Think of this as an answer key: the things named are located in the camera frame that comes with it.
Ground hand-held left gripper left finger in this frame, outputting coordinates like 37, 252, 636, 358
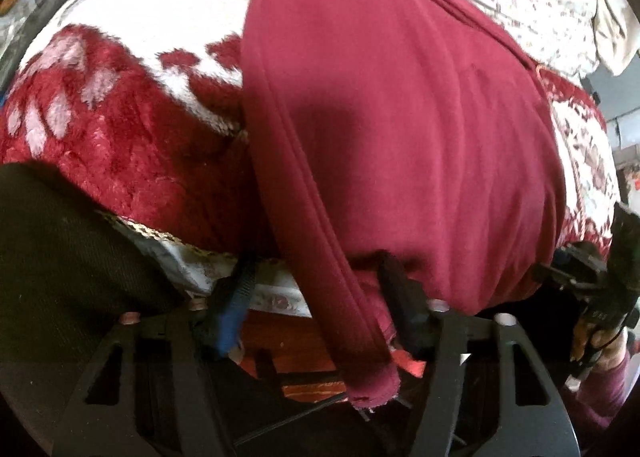
50, 257, 261, 457

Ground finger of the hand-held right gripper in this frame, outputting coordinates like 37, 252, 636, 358
532, 242, 608, 289

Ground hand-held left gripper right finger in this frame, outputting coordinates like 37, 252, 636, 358
376, 256, 582, 457

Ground red fleece sweater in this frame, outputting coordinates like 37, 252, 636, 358
240, 0, 569, 411

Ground person's right forearm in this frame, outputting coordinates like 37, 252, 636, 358
564, 349, 637, 440

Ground person's right hand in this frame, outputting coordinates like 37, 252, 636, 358
570, 317, 632, 370

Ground orange red board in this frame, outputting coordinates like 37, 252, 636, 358
235, 311, 427, 402

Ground white red floral fleece blanket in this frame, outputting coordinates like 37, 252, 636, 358
0, 0, 619, 259

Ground cream cloth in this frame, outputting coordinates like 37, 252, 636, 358
584, 0, 637, 77

